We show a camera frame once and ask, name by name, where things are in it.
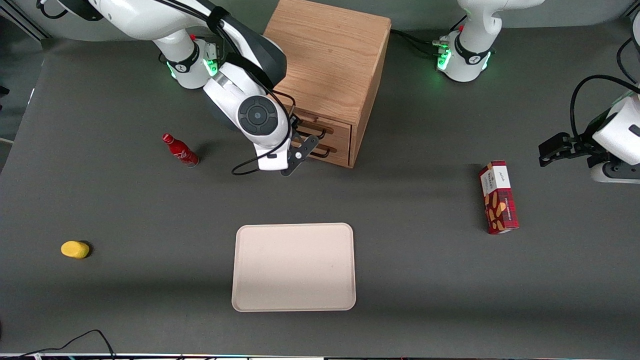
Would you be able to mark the wooden drawer with slot grip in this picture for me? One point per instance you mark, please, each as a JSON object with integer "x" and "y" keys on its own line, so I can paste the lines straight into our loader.
{"x": 337, "y": 134}

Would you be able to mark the yellow lemon toy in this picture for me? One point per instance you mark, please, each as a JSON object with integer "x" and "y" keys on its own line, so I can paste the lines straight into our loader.
{"x": 75, "y": 249}

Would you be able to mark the beige plastic tray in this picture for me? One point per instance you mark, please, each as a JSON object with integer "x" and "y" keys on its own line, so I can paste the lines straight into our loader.
{"x": 294, "y": 267}

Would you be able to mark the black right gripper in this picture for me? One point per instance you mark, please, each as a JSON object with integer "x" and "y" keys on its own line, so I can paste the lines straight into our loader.
{"x": 294, "y": 123}

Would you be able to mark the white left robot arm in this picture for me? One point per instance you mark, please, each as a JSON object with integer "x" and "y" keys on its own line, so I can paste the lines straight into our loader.
{"x": 470, "y": 50}

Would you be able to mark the oak wooden drawer cabinet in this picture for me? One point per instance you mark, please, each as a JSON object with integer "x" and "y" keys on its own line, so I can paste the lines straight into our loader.
{"x": 330, "y": 55}

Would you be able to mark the red cola bottle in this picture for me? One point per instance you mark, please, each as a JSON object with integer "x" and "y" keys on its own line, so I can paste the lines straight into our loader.
{"x": 180, "y": 150}

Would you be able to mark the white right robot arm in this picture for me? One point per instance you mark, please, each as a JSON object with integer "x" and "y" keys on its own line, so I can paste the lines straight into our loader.
{"x": 150, "y": 20}

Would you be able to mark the grey metal frame rail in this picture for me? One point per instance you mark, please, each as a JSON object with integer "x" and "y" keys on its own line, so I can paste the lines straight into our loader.
{"x": 25, "y": 22}

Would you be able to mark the wooden drawer without slot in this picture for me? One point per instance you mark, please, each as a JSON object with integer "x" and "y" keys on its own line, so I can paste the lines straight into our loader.
{"x": 337, "y": 156}

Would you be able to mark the red plaid shortbread box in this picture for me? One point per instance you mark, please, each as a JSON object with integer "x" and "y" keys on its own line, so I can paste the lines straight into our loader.
{"x": 500, "y": 200}

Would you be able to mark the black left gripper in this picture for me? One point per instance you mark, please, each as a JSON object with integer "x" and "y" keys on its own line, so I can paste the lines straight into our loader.
{"x": 581, "y": 148}

